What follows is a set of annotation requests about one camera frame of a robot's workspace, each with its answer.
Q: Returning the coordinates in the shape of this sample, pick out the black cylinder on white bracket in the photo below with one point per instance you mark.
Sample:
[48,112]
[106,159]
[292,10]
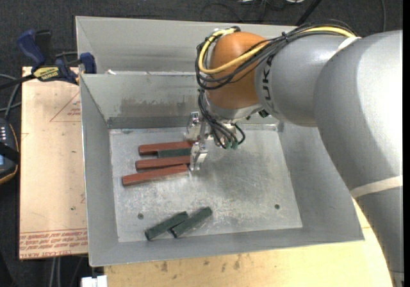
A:
[263,113]

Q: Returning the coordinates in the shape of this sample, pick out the grey metal bin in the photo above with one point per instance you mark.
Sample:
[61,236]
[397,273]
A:
[250,183]

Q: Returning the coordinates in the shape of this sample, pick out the red-brown flat block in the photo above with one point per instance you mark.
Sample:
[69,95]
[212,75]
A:
[160,146]
[150,176]
[160,162]

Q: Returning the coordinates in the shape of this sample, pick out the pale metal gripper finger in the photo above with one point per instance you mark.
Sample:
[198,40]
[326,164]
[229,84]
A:
[193,132]
[198,157]

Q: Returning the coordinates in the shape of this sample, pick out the brown cardboard board red print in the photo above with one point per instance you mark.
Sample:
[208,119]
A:
[51,167]

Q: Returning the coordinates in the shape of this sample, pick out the dark green flat block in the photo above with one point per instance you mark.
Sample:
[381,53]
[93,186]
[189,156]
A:
[174,152]
[165,225]
[192,221]

